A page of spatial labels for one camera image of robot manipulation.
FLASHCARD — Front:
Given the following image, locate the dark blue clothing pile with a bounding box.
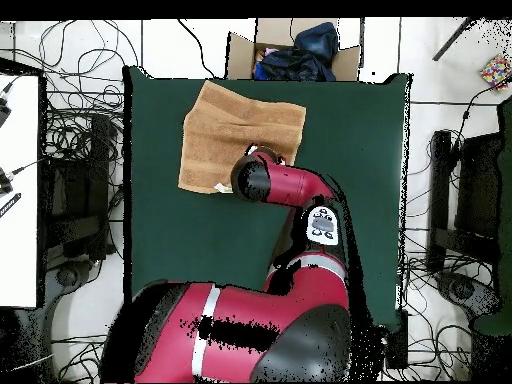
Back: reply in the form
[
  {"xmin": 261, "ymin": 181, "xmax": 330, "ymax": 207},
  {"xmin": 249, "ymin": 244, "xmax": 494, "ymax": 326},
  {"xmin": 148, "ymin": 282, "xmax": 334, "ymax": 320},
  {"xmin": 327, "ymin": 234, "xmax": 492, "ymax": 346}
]
[{"xmin": 252, "ymin": 21, "xmax": 340, "ymax": 83}]

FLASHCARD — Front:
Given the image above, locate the cardboard box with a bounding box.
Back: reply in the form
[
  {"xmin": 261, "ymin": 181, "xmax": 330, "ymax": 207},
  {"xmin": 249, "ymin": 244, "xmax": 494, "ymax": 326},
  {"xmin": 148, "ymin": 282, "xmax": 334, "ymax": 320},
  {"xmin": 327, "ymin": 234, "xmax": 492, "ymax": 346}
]
[{"xmin": 225, "ymin": 17, "xmax": 364, "ymax": 83}]

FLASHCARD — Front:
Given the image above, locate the orange terry towel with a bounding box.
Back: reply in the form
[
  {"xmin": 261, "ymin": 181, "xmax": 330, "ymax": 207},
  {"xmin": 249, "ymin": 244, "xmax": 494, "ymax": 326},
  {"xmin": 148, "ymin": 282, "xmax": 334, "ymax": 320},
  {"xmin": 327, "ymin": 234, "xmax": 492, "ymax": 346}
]
[{"xmin": 178, "ymin": 79, "xmax": 308, "ymax": 196}]

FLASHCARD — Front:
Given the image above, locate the green covered furniture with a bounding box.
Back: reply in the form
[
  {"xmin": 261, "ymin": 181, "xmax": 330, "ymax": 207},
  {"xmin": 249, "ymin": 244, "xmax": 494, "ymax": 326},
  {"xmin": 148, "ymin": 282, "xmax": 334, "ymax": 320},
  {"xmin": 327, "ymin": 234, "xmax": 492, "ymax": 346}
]
[{"xmin": 471, "ymin": 95, "xmax": 512, "ymax": 337}]

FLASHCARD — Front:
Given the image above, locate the dark green table cloth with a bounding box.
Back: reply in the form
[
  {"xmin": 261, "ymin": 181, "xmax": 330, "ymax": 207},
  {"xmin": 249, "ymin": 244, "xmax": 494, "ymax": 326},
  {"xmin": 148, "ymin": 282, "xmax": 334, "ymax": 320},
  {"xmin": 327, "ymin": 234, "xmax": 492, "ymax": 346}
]
[{"xmin": 122, "ymin": 66, "xmax": 412, "ymax": 332}]

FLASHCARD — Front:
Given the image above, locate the black equipment stand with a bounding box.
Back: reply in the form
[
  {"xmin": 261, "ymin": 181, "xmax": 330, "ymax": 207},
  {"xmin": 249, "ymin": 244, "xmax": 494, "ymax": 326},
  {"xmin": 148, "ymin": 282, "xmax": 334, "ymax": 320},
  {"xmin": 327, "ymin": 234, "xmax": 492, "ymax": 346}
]
[
  {"xmin": 39, "ymin": 115, "xmax": 118, "ymax": 267},
  {"xmin": 426, "ymin": 129, "xmax": 504, "ymax": 274}
]

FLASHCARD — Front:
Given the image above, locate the black cable tangle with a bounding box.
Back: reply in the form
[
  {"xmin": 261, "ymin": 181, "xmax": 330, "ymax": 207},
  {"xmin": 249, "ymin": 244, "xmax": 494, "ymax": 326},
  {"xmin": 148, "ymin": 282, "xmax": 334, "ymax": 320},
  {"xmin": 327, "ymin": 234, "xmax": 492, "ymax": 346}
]
[
  {"xmin": 7, "ymin": 19, "xmax": 141, "ymax": 261},
  {"xmin": 399, "ymin": 79, "xmax": 512, "ymax": 381},
  {"xmin": 51, "ymin": 331, "xmax": 109, "ymax": 383}
]

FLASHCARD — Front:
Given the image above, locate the colourful dotted item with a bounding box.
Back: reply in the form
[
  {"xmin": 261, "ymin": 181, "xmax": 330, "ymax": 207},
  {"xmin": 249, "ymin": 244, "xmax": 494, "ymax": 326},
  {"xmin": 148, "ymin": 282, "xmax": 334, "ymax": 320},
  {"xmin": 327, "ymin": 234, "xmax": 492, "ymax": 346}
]
[{"xmin": 479, "ymin": 54, "xmax": 512, "ymax": 92}]

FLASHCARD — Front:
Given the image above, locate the white side table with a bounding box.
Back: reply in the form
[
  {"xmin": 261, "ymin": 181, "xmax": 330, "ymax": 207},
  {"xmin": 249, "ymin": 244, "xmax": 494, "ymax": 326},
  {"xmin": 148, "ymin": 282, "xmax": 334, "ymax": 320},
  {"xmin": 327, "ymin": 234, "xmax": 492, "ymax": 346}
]
[{"xmin": 0, "ymin": 73, "xmax": 42, "ymax": 309}]

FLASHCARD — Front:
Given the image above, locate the grey metal bar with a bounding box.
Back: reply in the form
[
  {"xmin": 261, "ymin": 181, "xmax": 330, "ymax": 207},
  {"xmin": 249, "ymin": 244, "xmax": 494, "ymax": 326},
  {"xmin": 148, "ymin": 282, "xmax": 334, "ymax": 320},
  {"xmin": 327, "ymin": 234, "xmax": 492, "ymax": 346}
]
[{"xmin": 432, "ymin": 17, "xmax": 478, "ymax": 62}]

